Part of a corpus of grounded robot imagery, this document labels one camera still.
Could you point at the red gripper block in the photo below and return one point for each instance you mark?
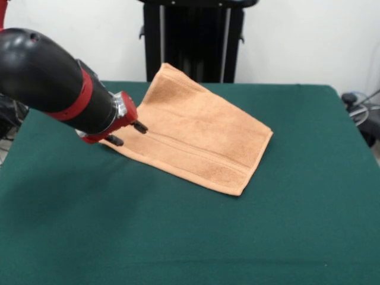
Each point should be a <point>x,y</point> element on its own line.
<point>130,114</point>

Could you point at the tan terry towel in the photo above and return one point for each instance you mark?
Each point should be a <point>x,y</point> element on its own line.
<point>196,133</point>

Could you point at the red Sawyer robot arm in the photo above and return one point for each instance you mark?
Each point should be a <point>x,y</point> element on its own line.
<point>44,77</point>

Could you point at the dark green table cloth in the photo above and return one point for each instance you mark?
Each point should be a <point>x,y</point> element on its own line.
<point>118,222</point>

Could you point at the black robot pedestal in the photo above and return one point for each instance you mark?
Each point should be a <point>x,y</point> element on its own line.
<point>196,44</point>

